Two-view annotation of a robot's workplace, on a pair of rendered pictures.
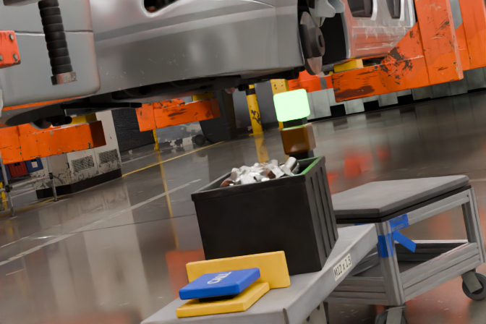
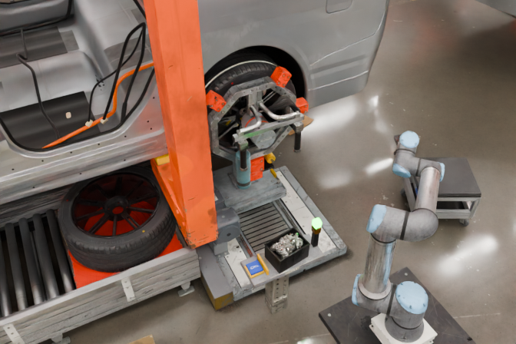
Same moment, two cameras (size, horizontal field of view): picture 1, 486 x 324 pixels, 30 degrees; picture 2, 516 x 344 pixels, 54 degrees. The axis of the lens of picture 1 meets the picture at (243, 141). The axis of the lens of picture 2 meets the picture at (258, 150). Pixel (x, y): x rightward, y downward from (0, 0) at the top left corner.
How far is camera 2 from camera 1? 233 cm
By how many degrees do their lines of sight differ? 55
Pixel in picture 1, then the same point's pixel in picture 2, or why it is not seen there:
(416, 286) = not seen: hidden behind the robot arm
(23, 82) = (318, 101)
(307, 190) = (281, 262)
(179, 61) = not seen: outside the picture
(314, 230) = (280, 268)
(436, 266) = (441, 213)
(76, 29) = (356, 74)
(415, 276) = not seen: hidden behind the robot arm
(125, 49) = not seen: outside the picture
